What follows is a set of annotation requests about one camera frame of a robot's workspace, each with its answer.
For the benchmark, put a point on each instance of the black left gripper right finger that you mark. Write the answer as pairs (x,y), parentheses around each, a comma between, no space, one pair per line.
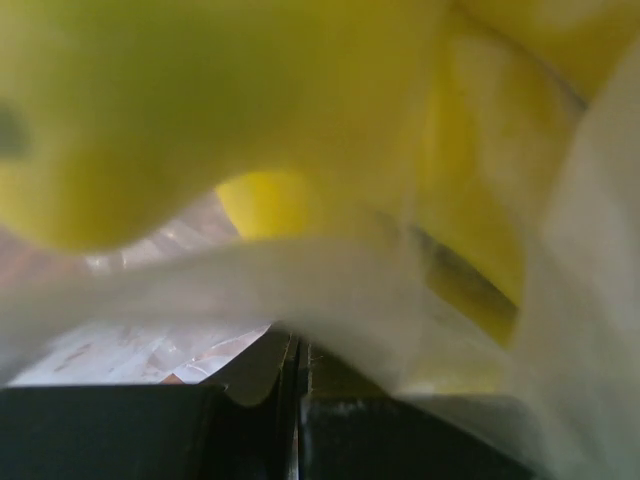
(349,429)

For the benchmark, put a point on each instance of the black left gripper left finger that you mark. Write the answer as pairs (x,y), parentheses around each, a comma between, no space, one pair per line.
(236,424)

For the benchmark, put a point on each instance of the pale white-green fake vegetable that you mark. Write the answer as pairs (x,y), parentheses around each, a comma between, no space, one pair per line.
(577,351)

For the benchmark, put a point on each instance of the clear zip top bag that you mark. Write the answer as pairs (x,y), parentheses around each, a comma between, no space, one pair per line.
(370,307)

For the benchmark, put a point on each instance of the small yellow banana bunch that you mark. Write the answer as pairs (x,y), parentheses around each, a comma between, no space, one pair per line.
(441,124)

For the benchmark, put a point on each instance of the yellow fake banana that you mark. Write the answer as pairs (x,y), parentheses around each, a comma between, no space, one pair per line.
(118,115)

